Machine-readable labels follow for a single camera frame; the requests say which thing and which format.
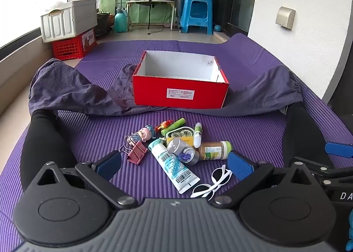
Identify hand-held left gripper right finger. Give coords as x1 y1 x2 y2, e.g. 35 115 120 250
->
214 151 322 210

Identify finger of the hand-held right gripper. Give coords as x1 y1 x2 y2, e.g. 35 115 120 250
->
325 142 353 159
289 157 353 184

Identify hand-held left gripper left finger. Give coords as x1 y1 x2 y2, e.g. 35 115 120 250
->
29 151 138 210

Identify toothpick jar with green cap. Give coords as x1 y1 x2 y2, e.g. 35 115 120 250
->
200 141 233 161

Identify pink binder clip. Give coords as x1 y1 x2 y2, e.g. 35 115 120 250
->
119 142 148 164

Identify white sunglasses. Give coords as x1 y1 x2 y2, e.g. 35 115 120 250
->
190 166 233 201

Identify pink doll keychain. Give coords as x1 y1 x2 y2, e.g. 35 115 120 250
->
124 124 157 146

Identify white glue stick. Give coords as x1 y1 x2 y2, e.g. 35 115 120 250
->
193 122 204 148

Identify clear jar of pins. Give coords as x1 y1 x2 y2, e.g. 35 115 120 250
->
167 138 200 166

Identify white tube with teal cap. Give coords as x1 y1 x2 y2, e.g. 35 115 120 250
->
148 138 200 194

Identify red fish keychain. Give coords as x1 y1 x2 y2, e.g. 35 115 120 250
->
155 120 174 132

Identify green tube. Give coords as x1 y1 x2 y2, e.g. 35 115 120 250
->
161 118 186 136

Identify red cardboard box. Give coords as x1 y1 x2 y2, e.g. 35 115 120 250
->
132 50 230 109

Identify person's right hand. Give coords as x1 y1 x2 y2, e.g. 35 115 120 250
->
347 209 353 252

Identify purple foam mat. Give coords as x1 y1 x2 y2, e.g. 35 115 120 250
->
0 33 353 252

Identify person's left leg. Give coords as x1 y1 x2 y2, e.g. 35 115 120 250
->
20 109 78 190

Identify grey purple cloth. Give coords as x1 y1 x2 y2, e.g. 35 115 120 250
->
28 58 304 117

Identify red plastic crate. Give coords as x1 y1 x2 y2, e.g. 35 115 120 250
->
52 26 98 61

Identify black plant pot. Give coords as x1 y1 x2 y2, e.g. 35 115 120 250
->
96 11 111 38

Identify teal spray bottle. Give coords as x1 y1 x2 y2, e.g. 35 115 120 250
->
114 6 129 33

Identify white folding crate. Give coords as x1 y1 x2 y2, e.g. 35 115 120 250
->
40 0 98 43

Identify white folding table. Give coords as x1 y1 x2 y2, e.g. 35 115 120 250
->
126 0 177 31

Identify blue plastic stool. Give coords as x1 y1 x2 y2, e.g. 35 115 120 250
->
179 0 213 35

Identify black cable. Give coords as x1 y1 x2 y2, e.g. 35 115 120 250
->
147 7 173 36

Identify beige wall socket cover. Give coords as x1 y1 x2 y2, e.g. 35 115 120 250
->
275 6 296 30

